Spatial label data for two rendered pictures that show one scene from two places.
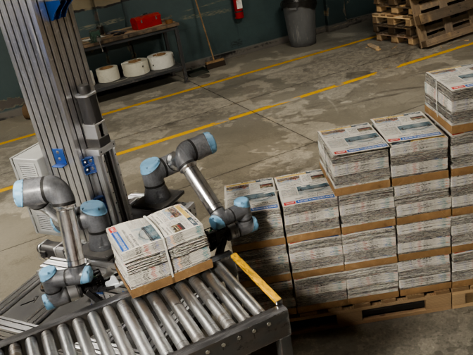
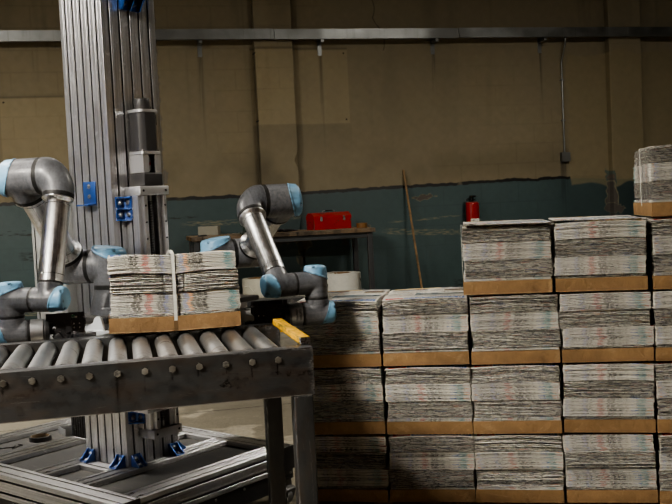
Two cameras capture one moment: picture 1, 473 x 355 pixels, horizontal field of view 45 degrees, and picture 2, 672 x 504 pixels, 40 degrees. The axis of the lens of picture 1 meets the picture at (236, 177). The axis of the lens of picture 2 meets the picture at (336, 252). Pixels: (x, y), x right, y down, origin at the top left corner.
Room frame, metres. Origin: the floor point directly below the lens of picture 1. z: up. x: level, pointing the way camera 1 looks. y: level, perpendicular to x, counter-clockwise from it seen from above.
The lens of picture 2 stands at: (-0.49, -0.51, 1.16)
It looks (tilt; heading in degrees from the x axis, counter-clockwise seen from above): 3 degrees down; 8
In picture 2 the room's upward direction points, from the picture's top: 3 degrees counter-clockwise
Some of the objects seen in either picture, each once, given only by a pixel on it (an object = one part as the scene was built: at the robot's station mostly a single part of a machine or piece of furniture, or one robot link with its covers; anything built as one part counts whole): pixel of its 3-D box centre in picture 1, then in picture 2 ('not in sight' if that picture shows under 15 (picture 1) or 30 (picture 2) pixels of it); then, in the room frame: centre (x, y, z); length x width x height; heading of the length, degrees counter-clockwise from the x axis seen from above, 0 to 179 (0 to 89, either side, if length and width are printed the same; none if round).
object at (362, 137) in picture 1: (351, 138); (504, 222); (2.74, -0.62, 1.06); 0.37 x 0.29 x 0.01; 0
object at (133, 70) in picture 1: (120, 58); (281, 266); (8.62, 1.39, 0.55); 1.80 x 0.70 x 1.09; 111
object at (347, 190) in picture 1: (352, 172); (505, 281); (2.76, -0.62, 0.86); 0.38 x 0.29 x 0.04; 0
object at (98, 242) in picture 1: (101, 235); (112, 298); (2.54, 0.72, 0.87); 0.15 x 0.15 x 0.10
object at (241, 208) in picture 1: (240, 210); (311, 282); (2.48, 0.01, 0.90); 0.11 x 0.08 x 0.11; 123
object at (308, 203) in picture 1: (337, 246); (473, 409); (2.76, -0.49, 0.42); 1.17 x 0.39 x 0.83; 89
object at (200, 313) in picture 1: (196, 307); (190, 350); (1.95, 0.26, 0.77); 0.47 x 0.05 x 0.05; 21
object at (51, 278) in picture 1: (53, 279); (15, 299); (2.14, 0.86, 0.91); 0.11 x 0.08 x 0.11; 87
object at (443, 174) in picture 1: (409, 163); (596, 278); (2.75, -0.92, 0.86); 0.38 x 0.29 x 0.04; 177
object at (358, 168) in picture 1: (352, 158); (505, 256); (2.76, -0.62, 0.95); 0.38 x 0.29 x 0.23; 0
